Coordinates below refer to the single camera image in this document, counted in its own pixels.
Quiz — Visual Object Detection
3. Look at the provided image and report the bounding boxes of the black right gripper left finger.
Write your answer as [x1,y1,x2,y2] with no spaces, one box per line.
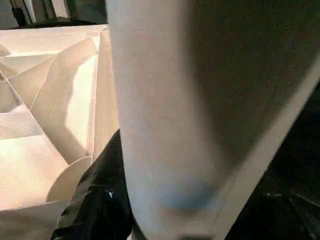
[51,128,133,240]

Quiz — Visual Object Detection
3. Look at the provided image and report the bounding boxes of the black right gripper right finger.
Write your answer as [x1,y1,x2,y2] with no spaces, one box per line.
[224,164,320,240]

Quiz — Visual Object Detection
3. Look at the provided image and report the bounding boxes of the white plastic table leg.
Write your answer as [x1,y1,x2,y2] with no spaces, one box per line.
[104,0,320,240]

